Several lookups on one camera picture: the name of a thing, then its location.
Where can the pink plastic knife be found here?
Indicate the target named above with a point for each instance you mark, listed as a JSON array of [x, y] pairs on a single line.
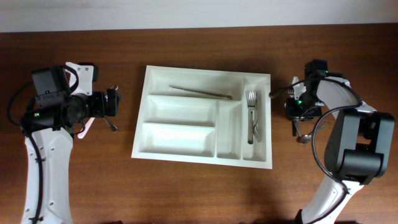
[[85, 129]]

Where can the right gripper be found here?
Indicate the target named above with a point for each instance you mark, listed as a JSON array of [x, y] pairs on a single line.
[[292, 113]]

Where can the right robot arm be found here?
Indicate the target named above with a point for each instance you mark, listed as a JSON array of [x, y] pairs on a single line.
[[350, 140]]

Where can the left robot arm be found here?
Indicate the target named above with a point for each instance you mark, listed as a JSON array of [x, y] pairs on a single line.
[[48, 147]]

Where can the steel kitchen tongs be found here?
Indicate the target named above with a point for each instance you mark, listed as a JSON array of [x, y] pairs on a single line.
[[229, 97]]

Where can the large steel spoon upper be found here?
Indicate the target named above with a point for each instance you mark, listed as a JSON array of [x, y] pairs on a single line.
[[112, 127]]

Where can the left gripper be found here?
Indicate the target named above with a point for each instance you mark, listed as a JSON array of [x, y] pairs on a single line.
[[114, 102]]

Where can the white plastic cutlery tray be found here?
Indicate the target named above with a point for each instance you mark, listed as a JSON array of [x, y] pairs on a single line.
[[177, 125]]

